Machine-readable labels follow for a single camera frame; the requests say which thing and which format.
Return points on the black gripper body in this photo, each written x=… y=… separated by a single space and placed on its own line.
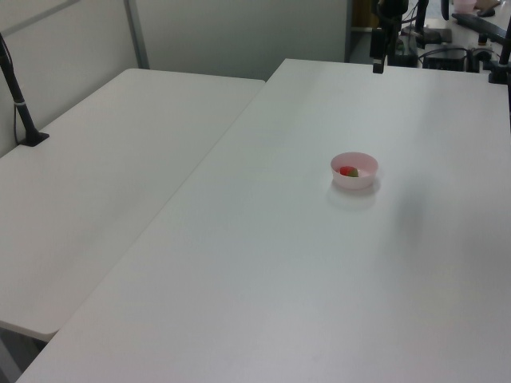
x=378 y=44

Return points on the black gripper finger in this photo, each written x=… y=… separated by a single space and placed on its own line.
x=382 y=65
x=376 y=65

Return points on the red toy strawberry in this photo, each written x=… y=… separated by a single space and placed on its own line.
x=349 y=171

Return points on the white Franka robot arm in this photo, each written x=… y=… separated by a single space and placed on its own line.
x=393 y=10

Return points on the pink plastic bowl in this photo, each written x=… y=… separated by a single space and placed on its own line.
x=355 y=181

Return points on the black electronics box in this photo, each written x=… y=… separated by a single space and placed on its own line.
x=443 y=60

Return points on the black padded armrest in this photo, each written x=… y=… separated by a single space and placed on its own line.
x=479 y=24

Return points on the black clamp mount pole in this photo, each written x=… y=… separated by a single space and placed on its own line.
x=504 y=52

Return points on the grey partition frame post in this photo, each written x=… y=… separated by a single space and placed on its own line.
x=136 y=32

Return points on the black camera stand pole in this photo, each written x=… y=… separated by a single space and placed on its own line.
x=20 y=107

